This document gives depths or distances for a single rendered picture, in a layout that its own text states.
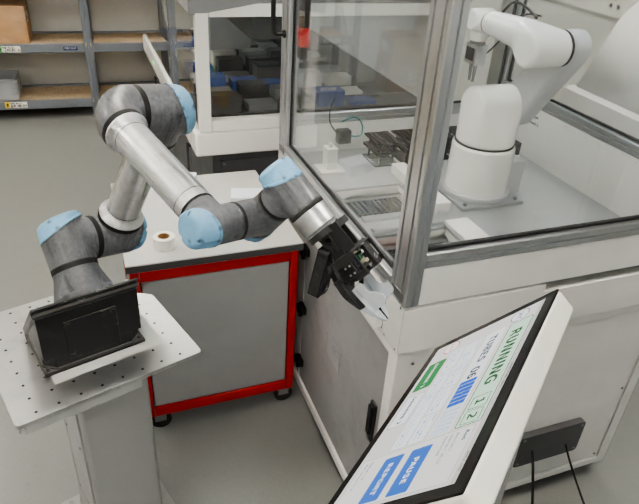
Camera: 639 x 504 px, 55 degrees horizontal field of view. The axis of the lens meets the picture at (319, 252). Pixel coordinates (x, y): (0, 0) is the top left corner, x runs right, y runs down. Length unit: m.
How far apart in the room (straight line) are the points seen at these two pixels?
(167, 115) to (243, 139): 1.22
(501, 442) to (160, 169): 0.77
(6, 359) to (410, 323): 0.99
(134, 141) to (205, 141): 1.31
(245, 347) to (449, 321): 0.93
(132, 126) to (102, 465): 0.99
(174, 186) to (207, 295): 0.95
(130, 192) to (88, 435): 0.66
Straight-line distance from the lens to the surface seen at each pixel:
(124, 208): 1.62
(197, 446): 2.40
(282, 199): 1.13
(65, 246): 1.62
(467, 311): 1.59
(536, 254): 1.62
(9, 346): 1.74
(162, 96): 1.42
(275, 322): 2.23
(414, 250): 1.39
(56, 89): 5.92
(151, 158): 1.23
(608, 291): 1.89
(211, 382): 2.34
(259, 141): 2.63
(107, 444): 1.84
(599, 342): 2.04
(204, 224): 1.10
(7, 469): 2.49
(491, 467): 0.84
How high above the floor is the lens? 1.80
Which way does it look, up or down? 31 degrees down
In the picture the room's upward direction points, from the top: 4 degrees clockwise
